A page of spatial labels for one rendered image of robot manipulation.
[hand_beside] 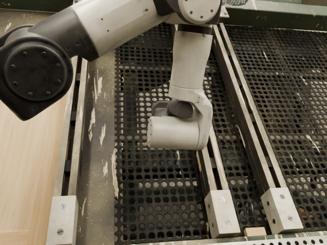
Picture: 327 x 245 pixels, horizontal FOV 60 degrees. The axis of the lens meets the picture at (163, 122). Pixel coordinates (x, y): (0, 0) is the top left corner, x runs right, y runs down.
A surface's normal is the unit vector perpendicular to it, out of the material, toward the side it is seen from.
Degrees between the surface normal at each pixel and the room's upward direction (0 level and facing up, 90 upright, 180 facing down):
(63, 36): 97
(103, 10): 91
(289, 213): 55
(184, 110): 99
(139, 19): 128
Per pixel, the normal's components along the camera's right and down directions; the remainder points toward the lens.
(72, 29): 0.19, -0.01
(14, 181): 0.15, -0.61
